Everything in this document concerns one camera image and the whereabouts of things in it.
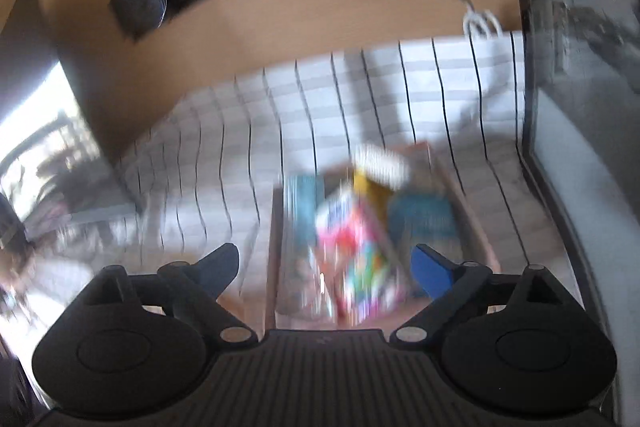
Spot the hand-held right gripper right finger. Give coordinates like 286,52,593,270
390,243,558,344

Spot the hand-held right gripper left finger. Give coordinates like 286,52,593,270
92,243,258,345

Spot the blue face mask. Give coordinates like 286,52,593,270
387,194,458,253

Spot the pink cardboard box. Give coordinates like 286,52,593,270
265,142,501,328

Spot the colourful printed packet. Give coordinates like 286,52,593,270
310,187,406,323

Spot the blue white wet wipes packet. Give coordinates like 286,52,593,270
280,174,328,268

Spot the yellow cloth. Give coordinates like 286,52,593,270
352,172,396,218

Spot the white black-grid tablecloth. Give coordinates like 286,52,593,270
0,32,586,358

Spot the dark computer case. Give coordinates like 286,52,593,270
500,0,640,427

